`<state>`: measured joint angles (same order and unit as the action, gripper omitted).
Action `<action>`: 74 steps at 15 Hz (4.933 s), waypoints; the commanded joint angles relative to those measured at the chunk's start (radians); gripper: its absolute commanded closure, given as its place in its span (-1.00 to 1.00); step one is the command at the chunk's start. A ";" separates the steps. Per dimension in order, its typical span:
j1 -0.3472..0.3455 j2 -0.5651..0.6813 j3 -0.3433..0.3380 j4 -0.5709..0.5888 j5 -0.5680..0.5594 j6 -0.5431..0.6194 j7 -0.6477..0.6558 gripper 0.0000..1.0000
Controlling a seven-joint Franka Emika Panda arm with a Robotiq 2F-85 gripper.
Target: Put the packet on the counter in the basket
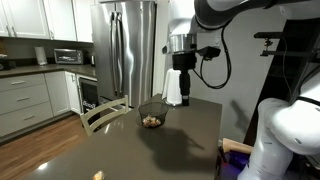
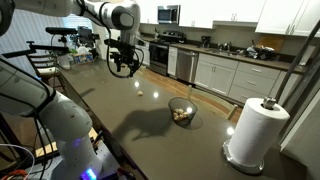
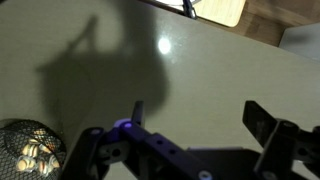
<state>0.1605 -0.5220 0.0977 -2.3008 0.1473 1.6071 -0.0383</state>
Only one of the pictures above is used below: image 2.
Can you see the packets pile inside basket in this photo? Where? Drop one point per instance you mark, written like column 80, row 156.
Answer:
column 180, row 115

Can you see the metal paper towel holder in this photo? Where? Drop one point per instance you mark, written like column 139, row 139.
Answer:
column 245, row 166

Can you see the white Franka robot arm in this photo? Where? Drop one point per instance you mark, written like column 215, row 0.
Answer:
column 66, row 123

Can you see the wooden cutting board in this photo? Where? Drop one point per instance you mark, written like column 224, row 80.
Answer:
column 270, row 42

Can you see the black coffee maker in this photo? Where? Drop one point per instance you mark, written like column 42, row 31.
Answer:
column 205, row 41

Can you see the stainless steel stove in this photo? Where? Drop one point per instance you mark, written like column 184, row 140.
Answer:
column 159, row 55

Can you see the colourful cardboard box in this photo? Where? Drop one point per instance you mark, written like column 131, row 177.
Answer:
column 82, row 58

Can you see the small clear snack packet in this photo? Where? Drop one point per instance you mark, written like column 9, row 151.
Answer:
column 140, row 93

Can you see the dish rack with dishes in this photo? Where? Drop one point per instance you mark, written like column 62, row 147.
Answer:
column 261, row 52

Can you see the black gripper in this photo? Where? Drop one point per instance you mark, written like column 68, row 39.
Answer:
column 126, row 53

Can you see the black stereo camera bar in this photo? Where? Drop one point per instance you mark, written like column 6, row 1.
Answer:
column 61, row 30

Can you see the white base cabinets with drawers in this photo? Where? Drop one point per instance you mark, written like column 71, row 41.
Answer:
column 233, row 76

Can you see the stainless steel dishwasher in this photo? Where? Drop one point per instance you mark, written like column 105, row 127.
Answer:
column 186, row 65

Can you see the black camera on stand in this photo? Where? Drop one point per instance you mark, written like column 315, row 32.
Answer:
column 86, row 34

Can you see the narrow white base cabinet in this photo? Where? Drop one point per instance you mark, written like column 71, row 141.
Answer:
column 172, row 61

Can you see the chrome sink faucet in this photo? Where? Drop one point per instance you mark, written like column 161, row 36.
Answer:
column 226, row 46

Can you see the wooden bar stool back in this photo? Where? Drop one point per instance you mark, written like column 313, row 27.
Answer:
column 232, row 112

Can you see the white wall cabinets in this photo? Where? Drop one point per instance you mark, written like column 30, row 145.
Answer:
column 286, row 15

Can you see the white paper towel roll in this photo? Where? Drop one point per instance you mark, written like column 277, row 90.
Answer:
column 256, row 131

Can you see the wooden chair with cushion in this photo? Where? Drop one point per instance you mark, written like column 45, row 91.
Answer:
column 46, row 70

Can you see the stainless steel microwave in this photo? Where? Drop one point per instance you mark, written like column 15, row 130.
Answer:
column 168, row 14

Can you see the grey tripod pole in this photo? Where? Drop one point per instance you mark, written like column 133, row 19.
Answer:
column 295, row 61

